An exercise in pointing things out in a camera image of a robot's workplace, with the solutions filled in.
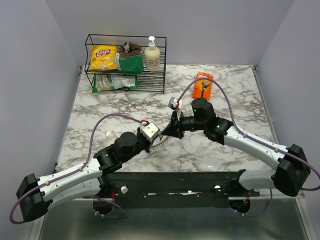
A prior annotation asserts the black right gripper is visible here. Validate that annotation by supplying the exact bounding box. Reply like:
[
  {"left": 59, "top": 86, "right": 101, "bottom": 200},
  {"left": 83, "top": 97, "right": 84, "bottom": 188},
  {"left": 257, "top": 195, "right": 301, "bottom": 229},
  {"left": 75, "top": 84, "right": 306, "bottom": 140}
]
[{"left": 161, "top": 109, "right": 206, "bottom": 140}]

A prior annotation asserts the silver disc keyring holder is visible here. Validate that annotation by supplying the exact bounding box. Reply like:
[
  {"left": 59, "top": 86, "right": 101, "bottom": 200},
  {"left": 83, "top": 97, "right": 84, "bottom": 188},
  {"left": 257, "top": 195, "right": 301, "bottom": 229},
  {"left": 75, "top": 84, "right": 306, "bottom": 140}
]
[{"left": 149, "top": 136, "right": 172, "bottom": 152}]

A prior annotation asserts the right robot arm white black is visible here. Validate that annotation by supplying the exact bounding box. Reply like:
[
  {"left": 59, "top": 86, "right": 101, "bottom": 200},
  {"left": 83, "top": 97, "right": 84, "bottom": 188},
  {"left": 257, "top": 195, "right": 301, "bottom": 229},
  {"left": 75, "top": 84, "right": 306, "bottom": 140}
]
[{"left": 162, "top": 97, "right": 311, "bottom": 197}]

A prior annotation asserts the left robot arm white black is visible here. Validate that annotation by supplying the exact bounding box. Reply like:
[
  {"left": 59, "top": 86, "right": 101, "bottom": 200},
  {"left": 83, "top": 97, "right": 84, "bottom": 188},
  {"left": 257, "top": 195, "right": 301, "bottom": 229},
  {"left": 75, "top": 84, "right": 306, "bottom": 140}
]
[{"left": 14, "top": 123, "right": 161, "bottom": 223}]

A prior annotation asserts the orange razor box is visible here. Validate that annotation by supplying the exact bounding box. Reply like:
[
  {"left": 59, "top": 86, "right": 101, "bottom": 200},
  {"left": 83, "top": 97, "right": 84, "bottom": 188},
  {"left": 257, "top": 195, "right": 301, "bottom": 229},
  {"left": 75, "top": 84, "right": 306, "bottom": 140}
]
[{"left": 192, "top": 71, "right": 214, "bottom": 100}]

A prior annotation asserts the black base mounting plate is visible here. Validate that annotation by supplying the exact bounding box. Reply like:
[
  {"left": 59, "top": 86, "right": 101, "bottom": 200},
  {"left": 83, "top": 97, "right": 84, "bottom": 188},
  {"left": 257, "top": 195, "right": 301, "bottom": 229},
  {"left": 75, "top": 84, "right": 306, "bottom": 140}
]
[{"left": 51, "top": 169, "right": 261, "bottom": 210}]

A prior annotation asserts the green white snack bag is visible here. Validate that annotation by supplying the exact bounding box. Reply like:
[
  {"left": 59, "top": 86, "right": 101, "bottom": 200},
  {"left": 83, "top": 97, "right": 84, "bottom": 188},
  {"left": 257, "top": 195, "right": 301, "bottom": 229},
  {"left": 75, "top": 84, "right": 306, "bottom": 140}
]
[{"left": 92, "top": 75, "right": 137, "bottom": 93}]

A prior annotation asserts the cream soap pump bottle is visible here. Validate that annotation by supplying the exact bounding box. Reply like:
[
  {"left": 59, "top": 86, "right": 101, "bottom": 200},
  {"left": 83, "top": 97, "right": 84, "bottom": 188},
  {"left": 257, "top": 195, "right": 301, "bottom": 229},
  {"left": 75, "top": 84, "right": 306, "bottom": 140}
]
[{"left": 144, "top": 36, "right": 160, "bottom": 72}]

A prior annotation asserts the green brown snack bag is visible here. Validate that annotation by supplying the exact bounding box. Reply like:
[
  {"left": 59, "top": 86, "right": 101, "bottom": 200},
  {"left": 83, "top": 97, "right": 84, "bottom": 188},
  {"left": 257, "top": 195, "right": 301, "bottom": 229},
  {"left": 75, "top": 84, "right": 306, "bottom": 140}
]
[{"left": 115, "top": 41, "right": 144, "bottom": 75}]

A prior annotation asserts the yellow Lays chips bag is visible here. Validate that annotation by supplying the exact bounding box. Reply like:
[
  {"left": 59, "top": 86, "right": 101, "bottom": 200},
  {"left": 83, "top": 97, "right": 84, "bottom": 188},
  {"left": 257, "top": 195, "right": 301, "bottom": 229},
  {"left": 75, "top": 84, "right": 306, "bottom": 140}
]
[{"left": 89, "top": 45, "right": 117, "bottom": 72}]

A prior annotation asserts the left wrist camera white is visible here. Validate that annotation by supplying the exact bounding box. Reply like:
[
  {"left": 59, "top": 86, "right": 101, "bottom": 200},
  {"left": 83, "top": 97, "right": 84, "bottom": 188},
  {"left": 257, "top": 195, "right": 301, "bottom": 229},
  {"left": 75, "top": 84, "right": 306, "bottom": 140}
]
[{"left": 139, "top": 122, "right": 160, "bottom": 142}]

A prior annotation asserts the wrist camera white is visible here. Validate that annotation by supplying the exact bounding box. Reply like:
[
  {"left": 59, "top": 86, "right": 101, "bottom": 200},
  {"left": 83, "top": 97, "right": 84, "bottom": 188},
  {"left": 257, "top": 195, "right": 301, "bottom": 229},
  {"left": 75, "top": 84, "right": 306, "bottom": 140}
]
[
  {"left": 168, "top": 97, "right": 184, "bottom": 123},
  {"left": 139, "top": 122, "right": 160, "bottom": 142}
]

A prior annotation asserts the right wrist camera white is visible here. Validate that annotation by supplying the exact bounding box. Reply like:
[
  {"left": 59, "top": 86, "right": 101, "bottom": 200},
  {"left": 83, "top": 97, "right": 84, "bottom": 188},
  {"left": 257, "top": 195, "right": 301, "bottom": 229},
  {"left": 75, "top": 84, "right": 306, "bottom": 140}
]
[{"left": 168, "top": 97, "right": 184, "bottom": 123}]

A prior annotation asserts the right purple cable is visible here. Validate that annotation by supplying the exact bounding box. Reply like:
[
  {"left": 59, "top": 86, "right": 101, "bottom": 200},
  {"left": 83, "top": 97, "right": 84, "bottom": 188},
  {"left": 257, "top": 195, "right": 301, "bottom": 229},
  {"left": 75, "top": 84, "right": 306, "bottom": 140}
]
[{"left": 177, "top": 78, "right": 320, "bottom": 192}]

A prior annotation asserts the purple cable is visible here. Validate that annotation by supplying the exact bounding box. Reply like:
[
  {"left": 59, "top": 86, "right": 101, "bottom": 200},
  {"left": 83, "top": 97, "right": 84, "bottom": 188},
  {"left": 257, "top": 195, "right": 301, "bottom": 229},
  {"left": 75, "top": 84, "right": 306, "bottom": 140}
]
[
  {"left": 177, "top": 78, "right": 320, "bottom": 192},
  {"left": 9, "top": 113, "right": 148, "bottom": 224}
]

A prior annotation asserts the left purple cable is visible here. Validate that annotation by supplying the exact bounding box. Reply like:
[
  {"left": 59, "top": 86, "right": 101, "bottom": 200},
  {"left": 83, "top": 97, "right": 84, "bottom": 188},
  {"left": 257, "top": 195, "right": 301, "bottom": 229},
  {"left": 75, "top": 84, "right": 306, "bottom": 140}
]
[{"left": 9, "top": 113, "right": 148, "bottom": 224}]

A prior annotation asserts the black wire shelf rack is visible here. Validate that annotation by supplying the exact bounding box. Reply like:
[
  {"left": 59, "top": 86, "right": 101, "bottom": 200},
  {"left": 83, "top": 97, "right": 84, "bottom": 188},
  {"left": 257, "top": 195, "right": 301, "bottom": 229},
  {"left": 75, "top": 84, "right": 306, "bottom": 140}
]
[{"left": 83, "top": 34, "right": 167, "bottom": 93}]

